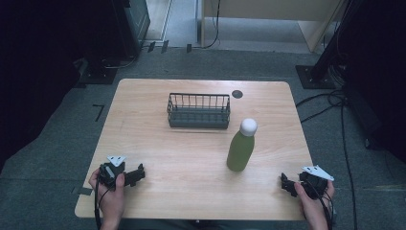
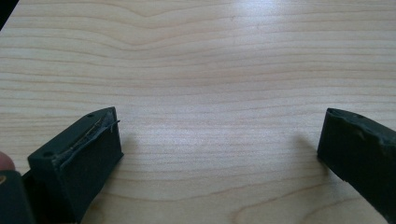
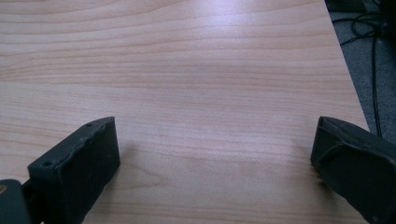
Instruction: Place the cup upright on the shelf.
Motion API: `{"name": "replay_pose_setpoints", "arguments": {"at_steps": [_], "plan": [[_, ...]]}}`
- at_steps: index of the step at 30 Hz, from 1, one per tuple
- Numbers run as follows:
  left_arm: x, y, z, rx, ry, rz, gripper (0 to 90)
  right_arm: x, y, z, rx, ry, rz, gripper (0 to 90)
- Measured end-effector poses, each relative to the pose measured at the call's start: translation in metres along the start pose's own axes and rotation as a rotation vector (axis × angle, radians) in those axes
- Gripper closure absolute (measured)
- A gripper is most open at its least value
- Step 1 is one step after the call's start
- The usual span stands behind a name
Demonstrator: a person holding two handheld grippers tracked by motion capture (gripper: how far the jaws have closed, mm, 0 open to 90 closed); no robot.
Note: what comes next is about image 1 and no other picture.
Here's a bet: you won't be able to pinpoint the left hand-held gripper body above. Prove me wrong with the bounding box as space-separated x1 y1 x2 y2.
98 155 126 190

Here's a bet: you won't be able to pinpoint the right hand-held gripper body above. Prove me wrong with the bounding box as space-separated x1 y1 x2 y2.
298 164 335 201

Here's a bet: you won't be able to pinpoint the person's right hand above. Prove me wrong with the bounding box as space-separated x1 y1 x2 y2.
293 180 336 225

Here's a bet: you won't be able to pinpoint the person's left hand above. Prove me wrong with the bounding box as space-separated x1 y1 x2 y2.
88 168 126 223

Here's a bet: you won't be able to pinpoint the green bottle with white cap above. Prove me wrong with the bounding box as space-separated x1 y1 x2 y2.
226 117 259 173

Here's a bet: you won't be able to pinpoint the person's dark clothing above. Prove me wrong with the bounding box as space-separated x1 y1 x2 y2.
119 218 266 230

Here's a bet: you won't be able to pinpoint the black square floor base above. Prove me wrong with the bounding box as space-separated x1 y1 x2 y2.
79 57 120 86

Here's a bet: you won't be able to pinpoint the dark curtain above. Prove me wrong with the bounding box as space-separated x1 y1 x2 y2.
343 0 406 164
0 0 116 173

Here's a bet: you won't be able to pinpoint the black slanted stand pole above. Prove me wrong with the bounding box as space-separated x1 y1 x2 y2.
310 0 365 82

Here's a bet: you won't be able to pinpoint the black equipment cabinet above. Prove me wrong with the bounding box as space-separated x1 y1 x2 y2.
109 0 151 60

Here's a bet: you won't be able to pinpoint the light wooden partition board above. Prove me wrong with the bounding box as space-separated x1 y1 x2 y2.
200 0 349 54

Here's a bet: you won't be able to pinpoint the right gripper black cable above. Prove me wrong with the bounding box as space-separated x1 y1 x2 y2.
300 180 336 230

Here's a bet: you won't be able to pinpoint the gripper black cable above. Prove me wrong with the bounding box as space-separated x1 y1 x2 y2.
93 182 112 230
300 180 336 230

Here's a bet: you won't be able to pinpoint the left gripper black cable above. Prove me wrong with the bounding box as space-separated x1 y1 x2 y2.
93 182 112 230

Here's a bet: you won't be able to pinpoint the black floor cables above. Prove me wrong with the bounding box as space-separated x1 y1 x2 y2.
295 52 359 230

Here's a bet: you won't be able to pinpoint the black wire basket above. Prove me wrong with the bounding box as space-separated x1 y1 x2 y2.
166 92 232 130

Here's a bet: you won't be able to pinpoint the black stand base plate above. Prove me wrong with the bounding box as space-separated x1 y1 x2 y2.
294 64 337 90

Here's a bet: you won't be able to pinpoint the thin black hanging cable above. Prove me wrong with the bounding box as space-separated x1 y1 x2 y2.
202 0 222 50

